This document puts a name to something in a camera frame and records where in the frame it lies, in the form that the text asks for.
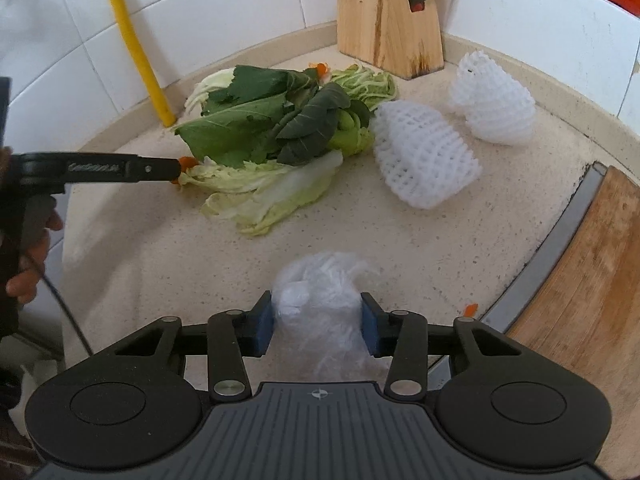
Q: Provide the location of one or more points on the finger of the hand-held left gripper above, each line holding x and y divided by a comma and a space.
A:
155, 170

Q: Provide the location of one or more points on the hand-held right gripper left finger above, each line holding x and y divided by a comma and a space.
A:
262, 325

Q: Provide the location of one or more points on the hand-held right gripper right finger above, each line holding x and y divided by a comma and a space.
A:
371, 325

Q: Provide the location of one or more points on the orange peel piece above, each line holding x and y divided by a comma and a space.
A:
320, 69
189, 162
470, 310

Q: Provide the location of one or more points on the clear bag with blue stripe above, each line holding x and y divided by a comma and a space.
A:
320, 310

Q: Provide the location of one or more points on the pale napa cabbage leaf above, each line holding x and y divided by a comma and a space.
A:
280, 195

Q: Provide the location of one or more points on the white foam fruit net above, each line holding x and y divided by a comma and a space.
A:
425, 160
495, 105

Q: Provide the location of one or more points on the person's left hand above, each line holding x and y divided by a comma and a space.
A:
32, 280

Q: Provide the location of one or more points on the large dark green leaf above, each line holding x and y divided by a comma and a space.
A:
225, 130

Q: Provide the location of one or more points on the yellow pipe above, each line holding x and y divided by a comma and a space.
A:
132, 35

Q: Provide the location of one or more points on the grey metal strip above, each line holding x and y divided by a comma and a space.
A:
550, 250

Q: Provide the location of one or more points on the wooden cutting board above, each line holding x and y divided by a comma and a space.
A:
590, 285

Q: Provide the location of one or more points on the shredded light green cabbage leaf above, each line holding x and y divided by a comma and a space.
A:
370, 85

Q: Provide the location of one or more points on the wooden knife block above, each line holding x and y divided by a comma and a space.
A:
380, 25

